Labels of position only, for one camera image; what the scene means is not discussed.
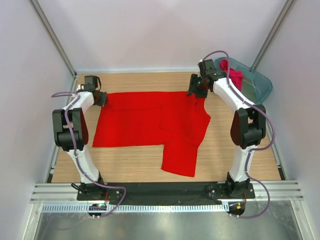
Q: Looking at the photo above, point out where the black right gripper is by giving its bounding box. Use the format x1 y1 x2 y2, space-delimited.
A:
186 74 209 99

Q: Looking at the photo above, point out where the red t shirt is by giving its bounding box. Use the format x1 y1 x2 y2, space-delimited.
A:
92 91 211 177

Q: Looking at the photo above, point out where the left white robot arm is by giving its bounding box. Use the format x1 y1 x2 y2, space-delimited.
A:
51 75 108 200

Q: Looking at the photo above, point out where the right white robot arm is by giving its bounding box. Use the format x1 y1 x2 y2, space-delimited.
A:
187 59 266 198

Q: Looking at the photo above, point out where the magenta t shirt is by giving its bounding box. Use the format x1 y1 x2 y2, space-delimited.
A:
219 59 244 91

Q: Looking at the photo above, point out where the teal plastic bin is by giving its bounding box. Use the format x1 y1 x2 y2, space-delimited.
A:
230 58 273 105

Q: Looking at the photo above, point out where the left aluminium corner post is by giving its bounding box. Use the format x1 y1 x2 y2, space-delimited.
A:
28 0 77 78

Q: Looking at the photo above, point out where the aluminium corner post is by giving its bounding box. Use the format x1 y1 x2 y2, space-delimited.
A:
28 0 77 78
251 0 297 70

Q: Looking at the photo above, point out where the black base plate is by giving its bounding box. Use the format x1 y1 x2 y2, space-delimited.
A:
71 181 255 206

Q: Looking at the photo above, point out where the aluminium front rail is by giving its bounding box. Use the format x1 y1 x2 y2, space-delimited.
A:
29 180 304 203

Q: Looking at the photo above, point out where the right aluminium corner post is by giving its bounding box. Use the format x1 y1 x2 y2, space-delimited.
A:
251 0 297 70

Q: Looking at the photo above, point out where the white slotted cable duct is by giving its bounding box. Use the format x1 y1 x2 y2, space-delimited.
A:
42 202 229 214

